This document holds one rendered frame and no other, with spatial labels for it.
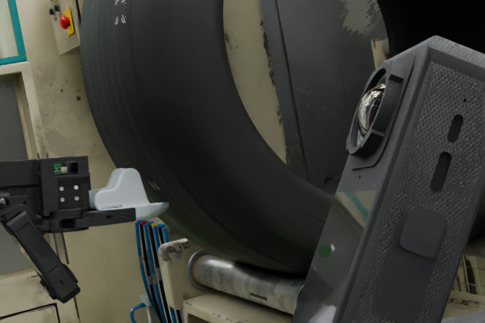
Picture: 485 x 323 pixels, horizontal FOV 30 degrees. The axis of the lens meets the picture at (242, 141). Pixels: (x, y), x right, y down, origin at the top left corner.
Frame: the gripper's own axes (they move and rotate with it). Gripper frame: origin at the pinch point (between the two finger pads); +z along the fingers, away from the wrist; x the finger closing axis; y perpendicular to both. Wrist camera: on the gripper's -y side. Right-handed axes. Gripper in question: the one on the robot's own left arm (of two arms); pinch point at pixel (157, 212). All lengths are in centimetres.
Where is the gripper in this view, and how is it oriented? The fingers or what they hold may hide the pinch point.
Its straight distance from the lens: 105.8
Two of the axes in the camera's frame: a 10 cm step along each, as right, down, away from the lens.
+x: -4.0, 0.3, 9.1
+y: -0.7, -10.0, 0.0
